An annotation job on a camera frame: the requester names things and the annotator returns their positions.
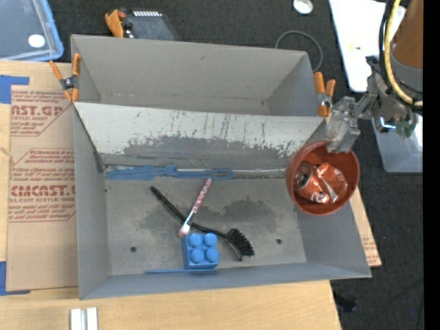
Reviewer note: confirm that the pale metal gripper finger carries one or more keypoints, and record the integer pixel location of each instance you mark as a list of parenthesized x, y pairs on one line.
[(343, 108), (347, 136)]

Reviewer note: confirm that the red-brown bowl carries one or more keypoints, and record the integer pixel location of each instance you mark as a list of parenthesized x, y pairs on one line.
[(349, 163)]

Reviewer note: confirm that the crushed orange drink can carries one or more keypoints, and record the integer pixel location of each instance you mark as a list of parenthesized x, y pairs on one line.
[(323, 184)]

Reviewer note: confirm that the black dish brush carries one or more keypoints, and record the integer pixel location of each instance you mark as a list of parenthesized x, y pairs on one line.
[(242, 244)]

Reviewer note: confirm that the pink patterned toothbrush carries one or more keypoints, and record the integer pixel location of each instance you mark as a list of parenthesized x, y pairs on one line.
[(200, 198)]

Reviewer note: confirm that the grey metal bin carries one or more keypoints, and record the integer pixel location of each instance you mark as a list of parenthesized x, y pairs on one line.
[(206, 215)]

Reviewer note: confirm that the blue toy brick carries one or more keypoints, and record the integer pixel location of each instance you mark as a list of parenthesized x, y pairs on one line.
[(201, 253)]

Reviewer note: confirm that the blue plastic tongs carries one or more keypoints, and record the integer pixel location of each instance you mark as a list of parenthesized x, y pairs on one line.
[(144, 173)]

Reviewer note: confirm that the brown cardboard board, red print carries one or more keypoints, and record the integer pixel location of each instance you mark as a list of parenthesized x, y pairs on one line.
[(41, 246)]

